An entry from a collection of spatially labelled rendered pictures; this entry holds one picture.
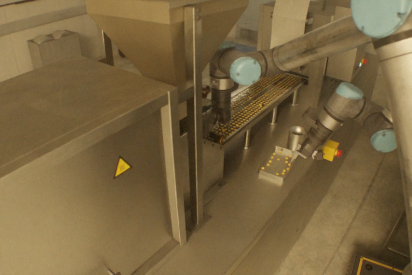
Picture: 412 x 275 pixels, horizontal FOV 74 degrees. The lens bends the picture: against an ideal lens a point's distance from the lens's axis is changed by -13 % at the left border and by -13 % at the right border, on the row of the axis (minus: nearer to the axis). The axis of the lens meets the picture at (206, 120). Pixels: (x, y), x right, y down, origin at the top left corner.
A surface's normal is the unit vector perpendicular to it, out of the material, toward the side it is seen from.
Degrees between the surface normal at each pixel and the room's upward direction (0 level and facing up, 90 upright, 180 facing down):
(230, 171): 0
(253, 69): 90
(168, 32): 118
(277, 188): 0
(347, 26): 80
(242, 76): 90
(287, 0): 71
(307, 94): 90
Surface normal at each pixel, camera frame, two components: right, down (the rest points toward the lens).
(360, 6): -0.92, 0.10
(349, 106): -0.15, 0.51
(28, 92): 0.00, -0.86
